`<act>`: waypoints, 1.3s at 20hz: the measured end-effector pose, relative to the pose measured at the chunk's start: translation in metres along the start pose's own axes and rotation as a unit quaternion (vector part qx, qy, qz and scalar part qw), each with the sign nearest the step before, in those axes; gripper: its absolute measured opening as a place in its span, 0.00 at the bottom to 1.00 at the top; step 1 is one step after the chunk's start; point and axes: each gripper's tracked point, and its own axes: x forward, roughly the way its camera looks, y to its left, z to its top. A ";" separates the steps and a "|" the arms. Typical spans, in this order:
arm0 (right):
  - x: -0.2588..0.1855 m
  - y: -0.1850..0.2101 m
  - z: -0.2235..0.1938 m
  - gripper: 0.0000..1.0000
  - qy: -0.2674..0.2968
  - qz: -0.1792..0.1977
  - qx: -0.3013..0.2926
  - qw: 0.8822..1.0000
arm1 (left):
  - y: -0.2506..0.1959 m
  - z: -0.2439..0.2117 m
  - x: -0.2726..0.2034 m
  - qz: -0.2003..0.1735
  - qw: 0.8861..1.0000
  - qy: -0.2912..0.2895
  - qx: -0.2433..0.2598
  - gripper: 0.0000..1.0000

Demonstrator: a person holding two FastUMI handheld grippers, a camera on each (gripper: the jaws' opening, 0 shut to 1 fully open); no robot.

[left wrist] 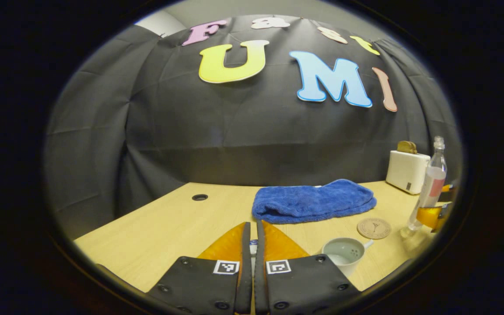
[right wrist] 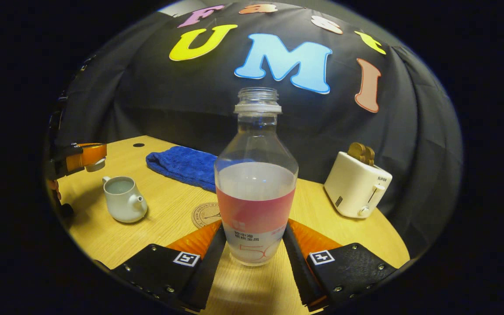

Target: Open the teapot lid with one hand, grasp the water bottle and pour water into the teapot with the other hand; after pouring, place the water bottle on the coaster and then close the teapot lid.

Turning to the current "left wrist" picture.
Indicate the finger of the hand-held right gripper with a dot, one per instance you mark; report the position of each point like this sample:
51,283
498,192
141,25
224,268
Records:
449,192
429,216

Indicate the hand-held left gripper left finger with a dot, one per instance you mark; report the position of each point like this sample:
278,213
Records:
245,271

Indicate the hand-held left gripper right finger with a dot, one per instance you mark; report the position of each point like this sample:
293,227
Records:
260,271

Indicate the clear plastic water bottle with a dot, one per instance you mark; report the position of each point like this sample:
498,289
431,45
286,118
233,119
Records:
431,183

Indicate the white teacup lid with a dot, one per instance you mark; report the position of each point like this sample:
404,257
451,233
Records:
253,248

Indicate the round cork coaster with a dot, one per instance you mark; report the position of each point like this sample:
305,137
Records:
374,229

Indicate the white ceramic teacup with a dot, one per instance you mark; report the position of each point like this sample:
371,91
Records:
352,264

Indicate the white toaster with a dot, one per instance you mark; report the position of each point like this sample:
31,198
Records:
405,173

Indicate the brown bread slice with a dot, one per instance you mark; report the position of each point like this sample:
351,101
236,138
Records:
407,147

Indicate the blue towel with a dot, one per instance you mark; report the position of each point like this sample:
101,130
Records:
313,201

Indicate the black backdrop cloth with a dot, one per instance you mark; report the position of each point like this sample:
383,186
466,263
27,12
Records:
234,131

